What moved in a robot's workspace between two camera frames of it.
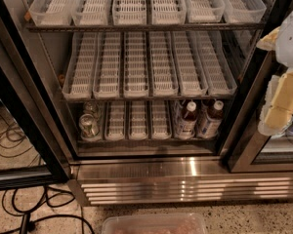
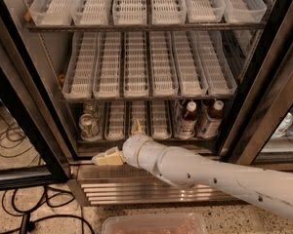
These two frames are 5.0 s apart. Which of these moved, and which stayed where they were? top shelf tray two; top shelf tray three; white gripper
Moved: white gripper
Stayed: top shelf tray three; top shelf tray two
